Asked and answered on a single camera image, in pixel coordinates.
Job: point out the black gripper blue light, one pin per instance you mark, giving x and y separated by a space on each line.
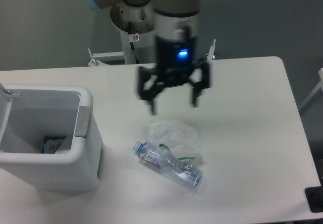
174 66

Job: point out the white push-lid trash can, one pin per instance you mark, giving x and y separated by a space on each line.
31 112

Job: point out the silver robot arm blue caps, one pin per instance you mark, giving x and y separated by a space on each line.
168 6

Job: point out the paper trash inside can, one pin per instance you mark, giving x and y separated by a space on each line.
51 144

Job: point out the crumpled clear plastic bag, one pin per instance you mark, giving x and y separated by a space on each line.
181 139

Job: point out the crushed clear plastic bottle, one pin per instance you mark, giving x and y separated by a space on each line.
162 160

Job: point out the black clamp at table corner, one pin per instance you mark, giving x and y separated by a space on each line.
314 198

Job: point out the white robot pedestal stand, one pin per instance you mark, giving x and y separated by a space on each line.
138 26

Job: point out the white frame at right edge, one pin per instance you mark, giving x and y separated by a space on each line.
314 95

